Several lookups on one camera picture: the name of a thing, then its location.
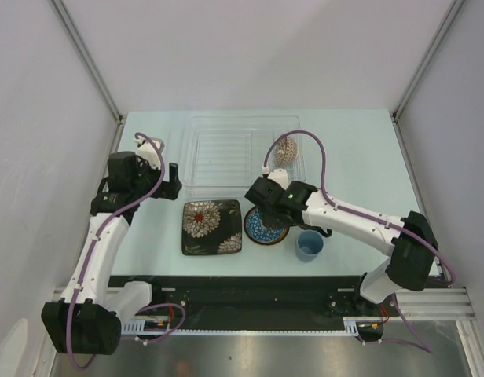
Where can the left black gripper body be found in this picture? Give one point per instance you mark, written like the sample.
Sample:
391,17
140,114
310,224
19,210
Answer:
147,177

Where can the aluminium front rail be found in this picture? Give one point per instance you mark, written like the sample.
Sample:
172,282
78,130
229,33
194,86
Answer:
430,302

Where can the light blue cable duct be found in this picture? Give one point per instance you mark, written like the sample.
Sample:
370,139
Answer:
137,327

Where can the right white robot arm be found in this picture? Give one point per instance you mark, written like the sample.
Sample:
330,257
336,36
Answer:
408,243

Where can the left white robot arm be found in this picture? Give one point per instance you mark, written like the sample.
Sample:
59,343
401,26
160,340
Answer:
84,320

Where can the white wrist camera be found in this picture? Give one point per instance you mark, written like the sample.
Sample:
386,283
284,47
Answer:
280,176
149,149

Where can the clear plastic dish rack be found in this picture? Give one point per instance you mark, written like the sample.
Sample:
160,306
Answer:
221,156

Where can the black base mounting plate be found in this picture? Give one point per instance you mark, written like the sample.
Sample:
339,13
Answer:
208,321

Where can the blue triangle patterned bowl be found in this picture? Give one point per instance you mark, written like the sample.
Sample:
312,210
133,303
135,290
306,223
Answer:
257,229

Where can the red interior dark mug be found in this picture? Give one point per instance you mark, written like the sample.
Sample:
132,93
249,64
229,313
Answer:
326,233

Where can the black floral square plate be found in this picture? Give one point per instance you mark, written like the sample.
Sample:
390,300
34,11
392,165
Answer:
211,227

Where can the aluminium frame post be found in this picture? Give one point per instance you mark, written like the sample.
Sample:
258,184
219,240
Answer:
76,39
438,38

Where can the left aluminium frame post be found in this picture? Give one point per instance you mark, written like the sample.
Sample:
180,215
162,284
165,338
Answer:
76,39

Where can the pink patterned bowl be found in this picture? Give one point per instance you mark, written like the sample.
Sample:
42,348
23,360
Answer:
285,152

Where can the right aluminium frame post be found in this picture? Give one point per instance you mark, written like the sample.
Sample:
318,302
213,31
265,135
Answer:
438,38

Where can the light blue plastic cup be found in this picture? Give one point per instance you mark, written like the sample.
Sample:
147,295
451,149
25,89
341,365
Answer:
309,245

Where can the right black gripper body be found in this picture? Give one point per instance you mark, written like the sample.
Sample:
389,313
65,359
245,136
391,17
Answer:
269,219

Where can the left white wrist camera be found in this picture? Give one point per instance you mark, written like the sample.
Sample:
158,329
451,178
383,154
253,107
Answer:
149,149

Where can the yellow brown round saucer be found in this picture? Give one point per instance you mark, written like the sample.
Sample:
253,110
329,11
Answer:
265,242

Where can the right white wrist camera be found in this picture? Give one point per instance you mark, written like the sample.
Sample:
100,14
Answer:
280,176

